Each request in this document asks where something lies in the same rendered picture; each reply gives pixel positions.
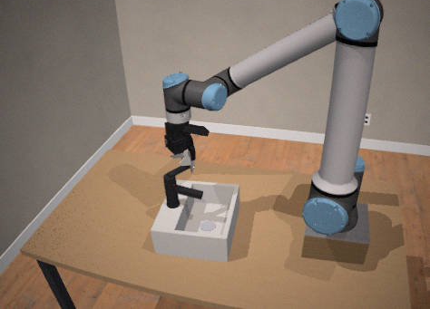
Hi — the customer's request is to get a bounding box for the white square sink basin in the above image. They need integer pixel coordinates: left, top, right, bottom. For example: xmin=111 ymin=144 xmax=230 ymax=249
xmin=151 ymin=179 xmax=239 ymax=262

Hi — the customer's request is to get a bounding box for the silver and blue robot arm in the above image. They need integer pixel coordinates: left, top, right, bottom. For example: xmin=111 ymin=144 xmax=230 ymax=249
xmin=162 ymin=0 xmax=384 ymax=235

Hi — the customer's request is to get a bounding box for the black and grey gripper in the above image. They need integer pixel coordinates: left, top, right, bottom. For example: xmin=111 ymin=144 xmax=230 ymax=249
xmin=164 ymin=121 xmax=196 ymax=173

